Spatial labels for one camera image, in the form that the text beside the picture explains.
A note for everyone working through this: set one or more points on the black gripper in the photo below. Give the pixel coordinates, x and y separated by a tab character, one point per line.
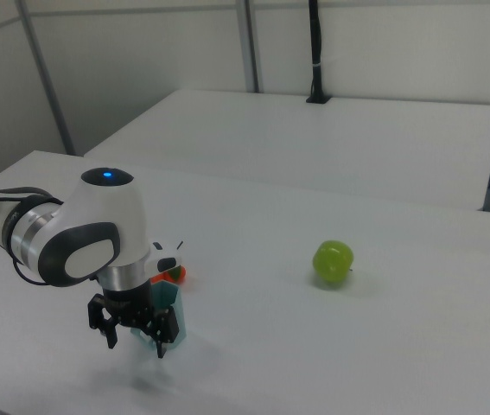
130	309

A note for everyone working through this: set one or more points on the light blue hexagonal mug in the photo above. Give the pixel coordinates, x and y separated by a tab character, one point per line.
180	311

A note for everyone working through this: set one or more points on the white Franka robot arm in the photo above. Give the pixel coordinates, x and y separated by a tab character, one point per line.
97	225

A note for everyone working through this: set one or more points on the small oranges cluster with leaves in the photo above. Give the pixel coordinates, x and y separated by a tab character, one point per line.
177	273

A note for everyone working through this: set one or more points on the green apple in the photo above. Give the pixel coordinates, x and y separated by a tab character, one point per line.
333	261

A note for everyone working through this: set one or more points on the white side table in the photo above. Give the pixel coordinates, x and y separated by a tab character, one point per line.
313	142

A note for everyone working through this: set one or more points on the black pole clamp base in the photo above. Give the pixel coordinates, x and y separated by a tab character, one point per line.
318	100

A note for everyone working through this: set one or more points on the wide aluminium frame post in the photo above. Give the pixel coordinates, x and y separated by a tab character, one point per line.
250	43

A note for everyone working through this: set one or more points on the black camera pole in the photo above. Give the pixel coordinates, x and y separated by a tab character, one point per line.
316	47

